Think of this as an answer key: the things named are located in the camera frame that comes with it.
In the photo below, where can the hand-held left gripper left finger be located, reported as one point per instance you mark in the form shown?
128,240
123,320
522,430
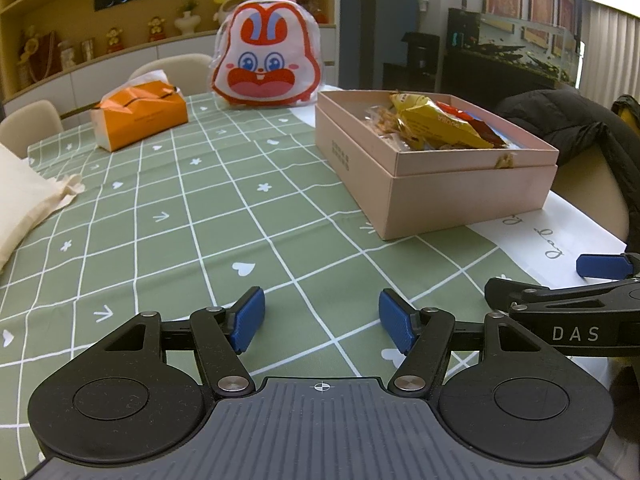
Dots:
247,320

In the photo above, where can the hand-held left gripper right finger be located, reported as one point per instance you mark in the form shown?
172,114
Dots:
395,320

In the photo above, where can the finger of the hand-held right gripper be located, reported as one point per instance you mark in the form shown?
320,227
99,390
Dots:
600,265
520,292

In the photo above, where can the pink cardboard box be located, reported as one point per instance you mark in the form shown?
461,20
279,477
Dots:
450,195

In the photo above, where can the yellow snack packet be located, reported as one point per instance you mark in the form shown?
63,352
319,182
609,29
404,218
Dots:
435,125

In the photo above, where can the red snack packet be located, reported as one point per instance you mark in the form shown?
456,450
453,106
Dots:
452,110

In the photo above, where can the round cake clear packet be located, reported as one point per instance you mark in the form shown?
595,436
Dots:
385,122

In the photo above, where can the tan chair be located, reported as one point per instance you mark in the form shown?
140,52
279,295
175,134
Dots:
590,195

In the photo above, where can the green checked tablecloth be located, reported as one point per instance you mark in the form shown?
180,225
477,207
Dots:
200,220

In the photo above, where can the black jacket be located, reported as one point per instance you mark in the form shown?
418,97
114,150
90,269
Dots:
565,120

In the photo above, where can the yellow black garment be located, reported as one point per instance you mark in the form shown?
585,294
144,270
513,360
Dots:
627,115

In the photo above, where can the window curtain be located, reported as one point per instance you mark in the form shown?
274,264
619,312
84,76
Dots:
612,50

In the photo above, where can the orange tissue box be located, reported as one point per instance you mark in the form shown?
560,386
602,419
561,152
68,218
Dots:
145,120

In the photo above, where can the fish tank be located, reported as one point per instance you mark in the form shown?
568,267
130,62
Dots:
515,50

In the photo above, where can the black water dispenser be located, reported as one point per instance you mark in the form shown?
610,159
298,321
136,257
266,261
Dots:
422,65

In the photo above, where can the cream cloth bag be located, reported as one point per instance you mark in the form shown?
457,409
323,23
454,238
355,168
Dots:
25,200

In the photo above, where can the rabbit face bag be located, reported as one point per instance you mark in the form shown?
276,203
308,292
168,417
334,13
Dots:
265,65

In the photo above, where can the cream chair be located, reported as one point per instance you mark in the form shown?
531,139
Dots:
30,125
170,67

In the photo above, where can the wooden shelf cabinet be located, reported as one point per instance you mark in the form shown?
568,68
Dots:
125,65

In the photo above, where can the small doll figurine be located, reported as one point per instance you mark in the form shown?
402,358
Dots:
115,40
156,30

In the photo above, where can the white vase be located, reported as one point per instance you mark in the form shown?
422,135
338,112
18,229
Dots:
187,20

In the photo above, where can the yellow eared basket ornament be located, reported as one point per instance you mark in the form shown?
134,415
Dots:
222,7

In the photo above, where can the glass jar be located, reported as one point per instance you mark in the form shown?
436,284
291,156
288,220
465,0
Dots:
87,50
67,55

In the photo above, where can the gold red ornament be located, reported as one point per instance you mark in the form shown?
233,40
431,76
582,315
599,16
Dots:
37,60

